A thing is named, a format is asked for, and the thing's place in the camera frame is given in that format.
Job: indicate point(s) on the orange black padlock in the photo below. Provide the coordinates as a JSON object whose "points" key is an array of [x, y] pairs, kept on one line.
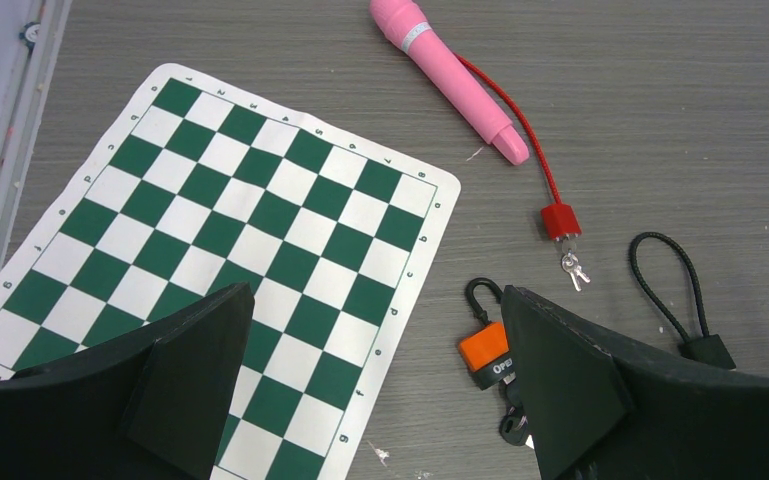
{"points": [[486, 353]]}

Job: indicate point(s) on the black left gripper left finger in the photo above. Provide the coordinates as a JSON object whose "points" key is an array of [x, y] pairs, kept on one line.
{"points": [[148, 404]]}

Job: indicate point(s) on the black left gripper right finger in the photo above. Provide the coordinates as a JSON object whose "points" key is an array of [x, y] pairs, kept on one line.
{"points": [[601, 405]]}

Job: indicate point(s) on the pink toy microphone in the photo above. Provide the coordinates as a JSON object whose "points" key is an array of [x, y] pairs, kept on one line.
{"points": [[405, 25]]}

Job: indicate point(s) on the silver keys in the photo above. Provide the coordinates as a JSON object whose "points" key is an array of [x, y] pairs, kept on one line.
{"points": [[571, 264]]}

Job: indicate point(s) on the red cable padlock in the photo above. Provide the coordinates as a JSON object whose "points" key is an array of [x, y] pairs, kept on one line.
{"points": [[559, 218]]}

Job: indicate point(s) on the green white chessboard mat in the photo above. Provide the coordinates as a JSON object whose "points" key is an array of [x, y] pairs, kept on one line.
{"points": [[198, 185]]}

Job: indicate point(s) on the black headed keys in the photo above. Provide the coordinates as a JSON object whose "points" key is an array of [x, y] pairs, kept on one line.
{"points": [[514, 427]]}

